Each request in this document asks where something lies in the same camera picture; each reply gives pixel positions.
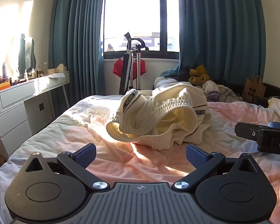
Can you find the dark framed window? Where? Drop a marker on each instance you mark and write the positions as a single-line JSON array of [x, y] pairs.
[[135, 9]]

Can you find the small clear bottle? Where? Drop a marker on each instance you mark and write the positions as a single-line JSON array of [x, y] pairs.
[[25, 75], [33, 72]]

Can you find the white garment with purple print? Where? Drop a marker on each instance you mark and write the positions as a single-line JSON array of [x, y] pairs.
[[212, 91]]

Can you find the tissue box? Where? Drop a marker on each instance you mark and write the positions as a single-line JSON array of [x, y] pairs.
[[57, 69]]

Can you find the light crumpled blanket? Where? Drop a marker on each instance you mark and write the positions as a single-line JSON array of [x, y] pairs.
[[168, 81]]

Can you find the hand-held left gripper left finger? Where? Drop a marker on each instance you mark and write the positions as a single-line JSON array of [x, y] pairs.
[[85, 155]]

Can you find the white spray bottle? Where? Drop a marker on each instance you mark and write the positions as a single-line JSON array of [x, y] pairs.
[[4, 70]]

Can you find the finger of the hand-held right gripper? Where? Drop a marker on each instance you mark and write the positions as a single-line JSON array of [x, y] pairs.
[[278, 125], [246, 130]]

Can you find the brown paper bag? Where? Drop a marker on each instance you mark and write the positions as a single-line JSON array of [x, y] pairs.
[[254, 89]]

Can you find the red cloth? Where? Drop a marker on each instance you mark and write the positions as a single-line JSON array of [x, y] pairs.
[[117, 68]]

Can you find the arched table mirror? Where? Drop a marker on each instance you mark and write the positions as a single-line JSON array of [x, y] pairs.
[[25, 51]]

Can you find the orange box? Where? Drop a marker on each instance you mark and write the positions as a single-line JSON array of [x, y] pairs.
[[0, 87]]

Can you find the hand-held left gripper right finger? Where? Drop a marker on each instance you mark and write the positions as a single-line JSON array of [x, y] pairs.
[[196, 155]]

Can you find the yellow garment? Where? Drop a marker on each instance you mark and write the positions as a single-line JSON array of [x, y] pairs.
[[199, 73]]

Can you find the cream knit garment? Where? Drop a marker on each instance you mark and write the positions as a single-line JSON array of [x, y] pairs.
[[168, 114]]

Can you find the teal curtain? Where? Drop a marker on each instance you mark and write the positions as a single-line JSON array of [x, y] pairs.
[[219, 28], [77, 39]]

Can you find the grey puffer jacket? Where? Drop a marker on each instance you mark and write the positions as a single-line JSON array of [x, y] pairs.
[[228, 93]]

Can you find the dark cloth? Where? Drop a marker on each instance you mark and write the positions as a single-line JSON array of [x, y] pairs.
[[184, 73]]

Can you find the white dressing table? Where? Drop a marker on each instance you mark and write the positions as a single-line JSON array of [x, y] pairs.
[[11, 121]]

